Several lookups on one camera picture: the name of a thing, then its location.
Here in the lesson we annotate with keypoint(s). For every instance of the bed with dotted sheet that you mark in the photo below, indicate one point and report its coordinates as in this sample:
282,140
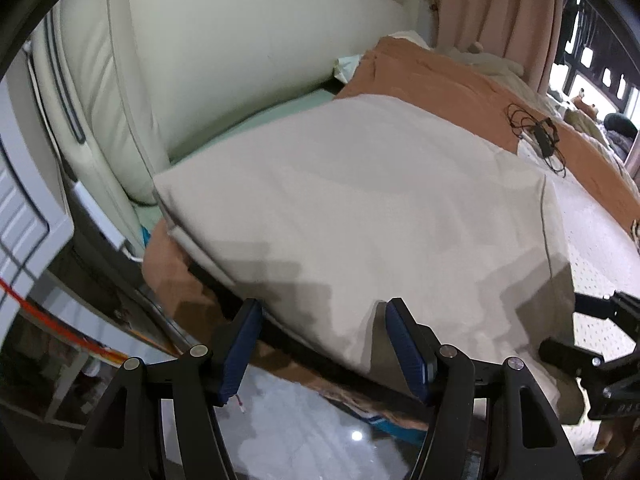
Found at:
600,240

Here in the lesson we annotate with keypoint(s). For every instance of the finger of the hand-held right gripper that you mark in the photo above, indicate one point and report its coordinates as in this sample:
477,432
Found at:
595,305
565,352

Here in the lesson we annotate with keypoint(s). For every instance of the cream padded headboard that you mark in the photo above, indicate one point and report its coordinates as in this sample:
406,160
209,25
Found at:
225,35

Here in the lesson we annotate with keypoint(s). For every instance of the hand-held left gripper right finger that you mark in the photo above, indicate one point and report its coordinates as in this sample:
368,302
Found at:
405,355

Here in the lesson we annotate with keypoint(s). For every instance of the cream jacket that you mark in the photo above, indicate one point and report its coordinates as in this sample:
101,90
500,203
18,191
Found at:
350,200

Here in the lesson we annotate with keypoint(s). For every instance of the pink curtain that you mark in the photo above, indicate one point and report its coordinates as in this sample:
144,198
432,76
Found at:
490,10

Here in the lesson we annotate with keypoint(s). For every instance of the orange bed blanket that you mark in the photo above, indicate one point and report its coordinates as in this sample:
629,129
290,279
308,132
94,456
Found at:
495,62

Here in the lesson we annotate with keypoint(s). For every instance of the person's right hand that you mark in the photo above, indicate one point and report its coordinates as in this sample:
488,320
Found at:
612,435

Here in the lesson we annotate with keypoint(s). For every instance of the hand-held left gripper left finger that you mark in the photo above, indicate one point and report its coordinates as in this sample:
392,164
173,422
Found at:
240,355

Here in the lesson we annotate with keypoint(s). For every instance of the orange plush toy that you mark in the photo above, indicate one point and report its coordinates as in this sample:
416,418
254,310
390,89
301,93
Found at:
585,107

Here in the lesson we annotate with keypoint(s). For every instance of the row of dark hanging clothes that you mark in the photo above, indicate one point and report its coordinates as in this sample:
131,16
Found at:
580,25

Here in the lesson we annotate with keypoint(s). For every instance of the pale pillow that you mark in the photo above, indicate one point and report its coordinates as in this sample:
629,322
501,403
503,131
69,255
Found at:
347,67

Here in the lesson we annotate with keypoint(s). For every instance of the white cabinet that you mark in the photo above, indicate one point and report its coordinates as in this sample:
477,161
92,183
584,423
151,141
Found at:
25,185

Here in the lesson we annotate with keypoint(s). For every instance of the dark cloth bundle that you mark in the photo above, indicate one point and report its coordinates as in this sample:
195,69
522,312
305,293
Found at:
620,127

